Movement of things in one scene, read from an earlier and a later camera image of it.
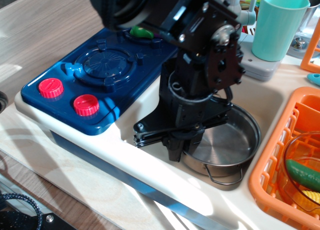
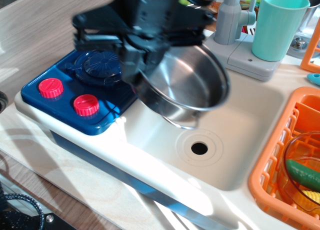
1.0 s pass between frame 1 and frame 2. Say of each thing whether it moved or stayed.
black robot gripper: moved
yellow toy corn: stayed
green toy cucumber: stayed
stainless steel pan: moved
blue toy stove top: stayed
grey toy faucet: stayed
